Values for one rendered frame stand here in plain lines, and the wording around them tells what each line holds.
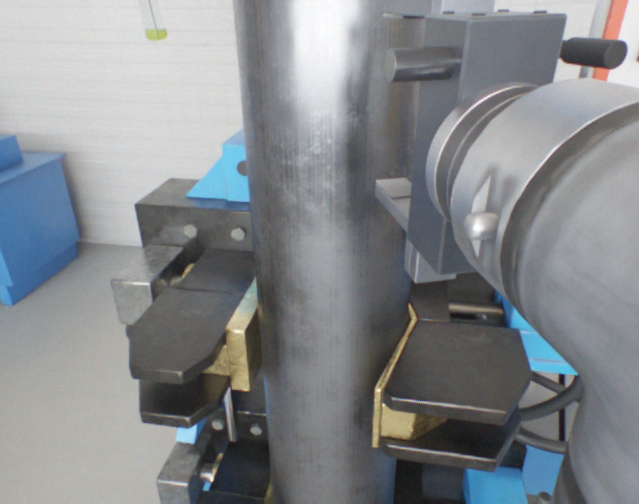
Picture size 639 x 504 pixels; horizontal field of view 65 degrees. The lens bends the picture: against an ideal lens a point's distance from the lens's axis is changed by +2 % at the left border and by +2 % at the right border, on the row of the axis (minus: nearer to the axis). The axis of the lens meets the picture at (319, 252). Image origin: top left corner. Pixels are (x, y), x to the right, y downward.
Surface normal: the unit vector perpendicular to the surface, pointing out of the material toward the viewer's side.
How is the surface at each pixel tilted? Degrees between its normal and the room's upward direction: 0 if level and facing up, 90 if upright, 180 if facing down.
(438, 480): 90
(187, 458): 0
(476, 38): 90
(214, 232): 90
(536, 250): 81
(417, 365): 0
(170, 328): 0
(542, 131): 39
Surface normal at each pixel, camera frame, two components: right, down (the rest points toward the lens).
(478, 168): -0.94, -0.19
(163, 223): -0.18, 0.45
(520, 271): -0.97, 0.19
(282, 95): -0.52, 0.40
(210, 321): -0.01, -0.89
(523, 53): 0.20, 0.45
